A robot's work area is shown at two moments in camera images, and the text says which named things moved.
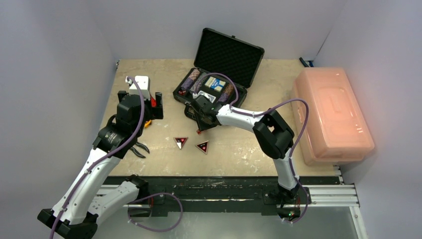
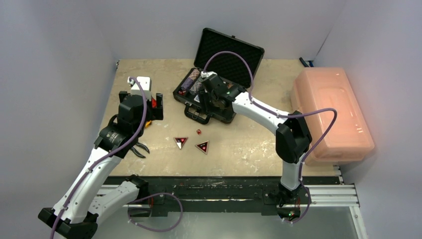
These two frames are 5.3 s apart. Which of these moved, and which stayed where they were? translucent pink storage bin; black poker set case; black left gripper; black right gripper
Moved: black right gripper
Stayed: translucent pink storage bin; black poker set case; black left gripper
